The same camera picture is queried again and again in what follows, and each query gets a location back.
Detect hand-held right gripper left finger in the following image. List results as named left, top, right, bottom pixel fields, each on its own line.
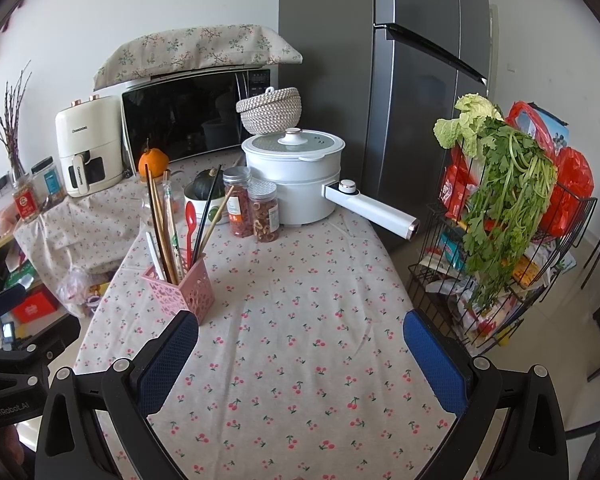
left=34, top=310, right=199, bottom=480

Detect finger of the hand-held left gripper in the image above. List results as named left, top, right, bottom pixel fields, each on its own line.
left=21, top=316, right=82, bottom=359
left=0, top=284, right=27, bottom=322

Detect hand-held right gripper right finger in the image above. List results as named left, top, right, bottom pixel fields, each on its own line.
left=402, top=310, right=571, bottom=480

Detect pink perforated utensil basket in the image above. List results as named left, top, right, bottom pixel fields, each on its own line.
left=141, top=252, right=216, bottom=325

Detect white plastic spoon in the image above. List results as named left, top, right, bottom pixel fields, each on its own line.
left=145, top=230, right=167, bottom=283

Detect disposable chopsticks pair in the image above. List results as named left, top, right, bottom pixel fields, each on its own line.
left=162, top=170, right=187, bottom=278

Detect red plastic spoon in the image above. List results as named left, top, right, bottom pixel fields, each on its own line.
left=184, top=201, right=199, bottom=268

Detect red box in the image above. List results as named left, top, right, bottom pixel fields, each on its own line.
left=10, top=292, right=58, bottom=323

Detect clear plastic bag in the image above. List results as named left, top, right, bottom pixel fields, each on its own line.
left=55, top=265, right=93, bottom=318

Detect red label jar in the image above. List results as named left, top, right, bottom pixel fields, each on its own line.
left=12, top=175, right=41, bottom=223

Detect small floral print cloth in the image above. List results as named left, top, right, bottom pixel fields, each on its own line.
left=14, top=180, right=146, bottom=281

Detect teal packet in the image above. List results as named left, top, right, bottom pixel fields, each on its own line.
left=437, top=237, right=466, bottom=271

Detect blue label jar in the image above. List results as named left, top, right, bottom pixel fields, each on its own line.
left=31, top=157, right=63, bottom=208

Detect cherry print tablecloth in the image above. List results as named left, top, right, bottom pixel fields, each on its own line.
left=72, top=152, right=476, bottom=480

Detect yellow packet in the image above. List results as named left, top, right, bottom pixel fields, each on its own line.
left=512, top=255, right=543, bottom=286

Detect dried branches in vase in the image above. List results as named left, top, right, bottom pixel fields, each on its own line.
left=0, top=60, right=33, bottom=181

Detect glass jar wooden lid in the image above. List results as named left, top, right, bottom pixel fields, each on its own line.
left=139, top=170, right=185, bottom=233

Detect jar of red dried berries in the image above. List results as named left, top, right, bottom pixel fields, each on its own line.
left=222, top=166, right=253, bottom=238

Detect white bowl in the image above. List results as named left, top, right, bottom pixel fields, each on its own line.
left=183, top=187, right=231, bottom=226

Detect jar of dried fruit slices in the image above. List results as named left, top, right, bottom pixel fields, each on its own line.
left=247, top=180, right=281, bottom=243

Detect dark green squash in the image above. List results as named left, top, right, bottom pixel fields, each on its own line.
left=192, top=167, right=226, bottom=201

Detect red snack packet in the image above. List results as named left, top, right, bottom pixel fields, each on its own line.
left=440, top=152, right=473, bottom=221

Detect bunch of green coriander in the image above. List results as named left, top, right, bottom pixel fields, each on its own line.
left=460, top=117, right=558, bottom=311

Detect cream air fryer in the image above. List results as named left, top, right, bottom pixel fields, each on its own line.
left=55, top=94, right=126, bottom=198

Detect large orange with stem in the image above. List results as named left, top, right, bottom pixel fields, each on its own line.
left=138, top=140, right=171, bottom=183

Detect white electric cooking pot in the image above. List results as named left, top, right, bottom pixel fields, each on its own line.
left=241, top=129, right=421, bottom=241

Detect red plastic bag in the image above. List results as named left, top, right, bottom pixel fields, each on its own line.
left=535, top=146, right=595, bottom=238

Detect black microwave oven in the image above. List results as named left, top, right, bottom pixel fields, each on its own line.
left=121, top=67, right=281, bottom=166

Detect napa cabbage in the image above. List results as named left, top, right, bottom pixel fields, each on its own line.
left=432, top=92, right=505, bottom=161

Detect glass pot lid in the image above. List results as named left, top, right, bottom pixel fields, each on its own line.
left=242, top=129, right=346, bottom=158

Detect grey refrigerator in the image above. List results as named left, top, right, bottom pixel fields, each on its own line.
left=279, top=0, right=498, bottom=256

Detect blue printed shopping bag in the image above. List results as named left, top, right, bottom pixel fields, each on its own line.
left=505, top=101, right=571, bottom=158

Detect floral microwave cover cloth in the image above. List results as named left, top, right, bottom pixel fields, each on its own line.
left=92, top=22, right=302, bottom=92

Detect black wire rack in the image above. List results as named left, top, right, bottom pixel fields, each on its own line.
left=407, top=182, right=598, bottom=356

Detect woven rope basket with lid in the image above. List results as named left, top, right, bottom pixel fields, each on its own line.
left=236, top=86, right=302, bottom=136

